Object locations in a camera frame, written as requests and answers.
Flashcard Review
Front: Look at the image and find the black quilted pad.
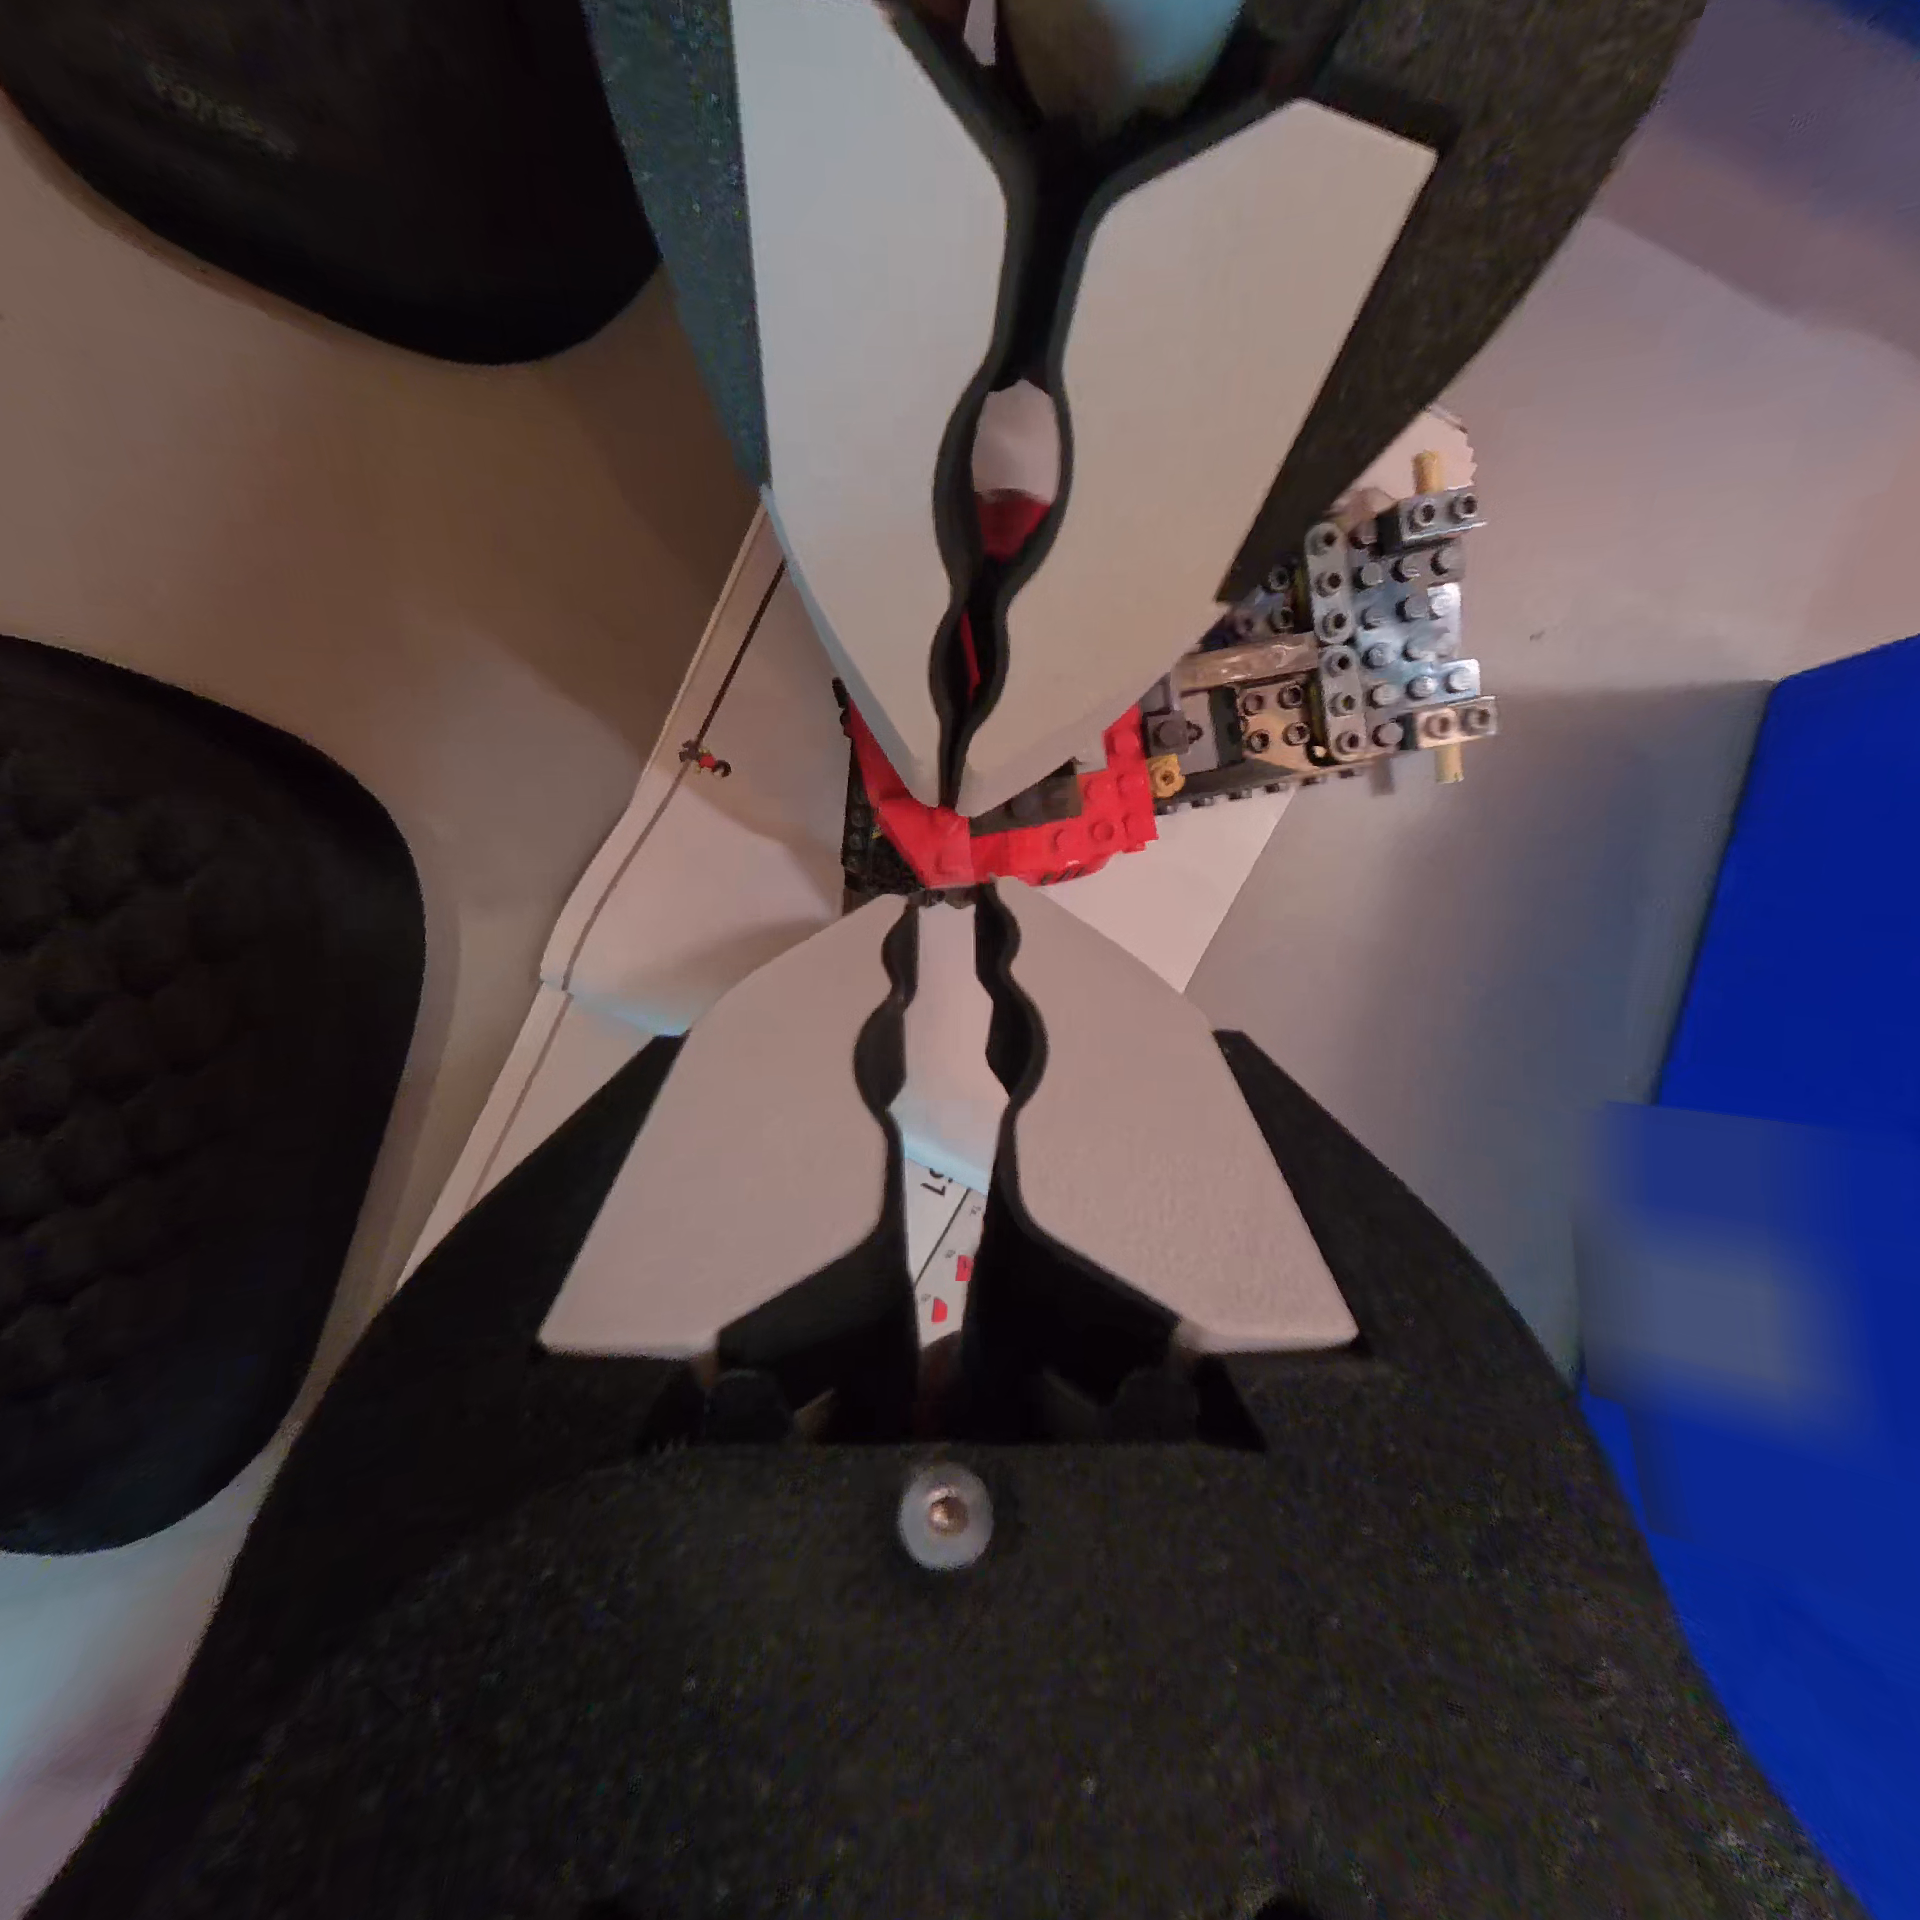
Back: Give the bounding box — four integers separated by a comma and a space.
0, 0, 668, 374
0, 636, 440, 1557

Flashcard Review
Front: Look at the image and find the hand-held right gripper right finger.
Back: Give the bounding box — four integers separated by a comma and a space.
959, 881, 1366, 1382

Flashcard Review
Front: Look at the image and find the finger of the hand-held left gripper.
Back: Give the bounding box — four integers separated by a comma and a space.
966, 102, 1451, 808
733, 0, 1043, 813

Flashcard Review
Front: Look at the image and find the lego instruction booklet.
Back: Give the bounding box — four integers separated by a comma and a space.
392, 392, 1487, 1324

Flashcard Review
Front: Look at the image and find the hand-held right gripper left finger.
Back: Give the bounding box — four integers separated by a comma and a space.
537, 901, 920, 1376

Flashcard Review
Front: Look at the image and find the blue plastic bin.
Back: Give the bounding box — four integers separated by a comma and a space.
1578, 631, 1920, 1920

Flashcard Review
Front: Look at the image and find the red and black lego car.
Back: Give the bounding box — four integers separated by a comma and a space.
837, 466, 1503, 901

